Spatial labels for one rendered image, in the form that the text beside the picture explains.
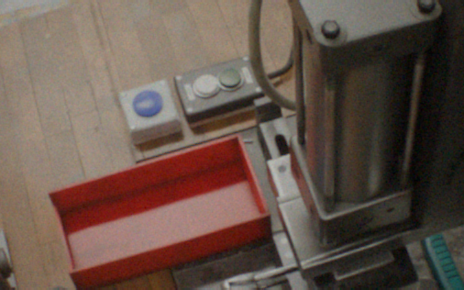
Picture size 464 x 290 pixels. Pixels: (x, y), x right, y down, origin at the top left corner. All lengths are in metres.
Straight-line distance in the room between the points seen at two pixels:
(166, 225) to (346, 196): 0.47
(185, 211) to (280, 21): 0.32
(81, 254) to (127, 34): 0.35
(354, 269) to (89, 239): 0.43
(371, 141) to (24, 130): 0.71
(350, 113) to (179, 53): 0.70
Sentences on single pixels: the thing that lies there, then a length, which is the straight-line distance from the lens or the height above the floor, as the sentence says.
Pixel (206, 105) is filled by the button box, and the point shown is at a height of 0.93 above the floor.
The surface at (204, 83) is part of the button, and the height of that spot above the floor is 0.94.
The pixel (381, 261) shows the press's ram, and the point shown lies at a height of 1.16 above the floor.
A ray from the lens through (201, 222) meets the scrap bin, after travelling 1.29.
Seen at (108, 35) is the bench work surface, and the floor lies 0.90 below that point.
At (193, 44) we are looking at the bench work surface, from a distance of 1.45.
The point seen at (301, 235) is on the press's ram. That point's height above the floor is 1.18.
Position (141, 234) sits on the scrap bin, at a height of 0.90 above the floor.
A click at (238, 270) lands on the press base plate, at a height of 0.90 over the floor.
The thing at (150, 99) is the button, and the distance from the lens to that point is 1.36.
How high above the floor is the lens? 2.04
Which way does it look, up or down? 58 degrees down
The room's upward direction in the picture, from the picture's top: 8 degrees counter-clockwise
